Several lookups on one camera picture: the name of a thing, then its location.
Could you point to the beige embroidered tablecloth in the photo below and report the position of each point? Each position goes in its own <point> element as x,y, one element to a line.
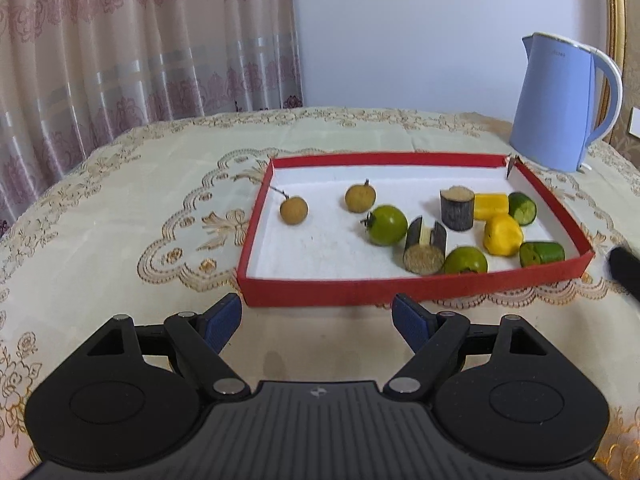
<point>150,185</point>

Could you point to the green tomato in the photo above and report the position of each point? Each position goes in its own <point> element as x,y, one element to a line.
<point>386,226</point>
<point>465,261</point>

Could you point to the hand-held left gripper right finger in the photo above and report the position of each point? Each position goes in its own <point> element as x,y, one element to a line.
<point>410,322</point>

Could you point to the white wall switch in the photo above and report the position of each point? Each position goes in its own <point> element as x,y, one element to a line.
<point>635,122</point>

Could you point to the split dark sugarcane piece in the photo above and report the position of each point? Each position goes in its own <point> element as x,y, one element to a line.
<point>424,260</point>

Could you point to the light blue electric kettle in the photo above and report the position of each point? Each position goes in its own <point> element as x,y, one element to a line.
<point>550,110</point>

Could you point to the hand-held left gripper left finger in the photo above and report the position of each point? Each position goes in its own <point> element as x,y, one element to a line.
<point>225,322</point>

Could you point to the green cucumber piece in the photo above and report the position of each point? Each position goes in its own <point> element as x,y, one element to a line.
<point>541,254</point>
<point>523,208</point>

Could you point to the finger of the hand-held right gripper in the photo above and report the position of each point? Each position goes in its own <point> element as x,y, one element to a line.
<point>625,267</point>

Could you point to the chunky yellow pepper piece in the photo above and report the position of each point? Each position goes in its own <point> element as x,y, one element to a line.
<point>502,235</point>

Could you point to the long yellow pepper piece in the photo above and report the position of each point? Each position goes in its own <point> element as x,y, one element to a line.
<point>491,206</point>

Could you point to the longan with short stem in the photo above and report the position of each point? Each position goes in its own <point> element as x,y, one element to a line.
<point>360,198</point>

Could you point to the golden curved frame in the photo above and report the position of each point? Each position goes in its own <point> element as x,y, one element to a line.
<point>616,10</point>

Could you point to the red shallow box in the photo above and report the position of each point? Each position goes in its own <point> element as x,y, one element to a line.
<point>350,292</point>

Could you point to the longan with long stem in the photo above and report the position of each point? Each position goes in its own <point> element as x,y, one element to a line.
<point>293,211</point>

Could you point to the pink patterned curtain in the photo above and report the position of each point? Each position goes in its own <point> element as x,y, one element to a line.
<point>125,85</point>

